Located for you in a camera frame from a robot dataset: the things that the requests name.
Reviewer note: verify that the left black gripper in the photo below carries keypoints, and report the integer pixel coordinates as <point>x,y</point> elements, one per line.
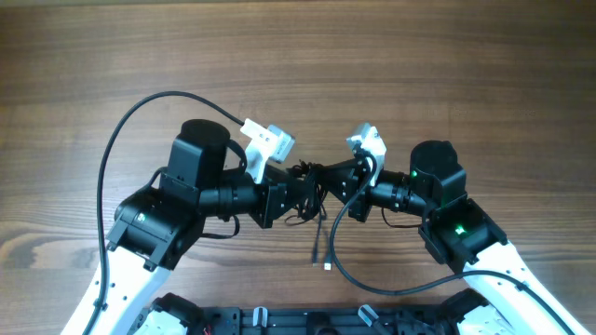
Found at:
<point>272,201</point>

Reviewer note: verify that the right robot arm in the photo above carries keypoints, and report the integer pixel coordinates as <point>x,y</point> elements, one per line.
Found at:
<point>503,296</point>

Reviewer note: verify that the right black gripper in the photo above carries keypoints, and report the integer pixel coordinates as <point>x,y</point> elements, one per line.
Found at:
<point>357,194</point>

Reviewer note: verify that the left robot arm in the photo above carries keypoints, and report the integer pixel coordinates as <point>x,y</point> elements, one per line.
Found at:
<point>208,175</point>

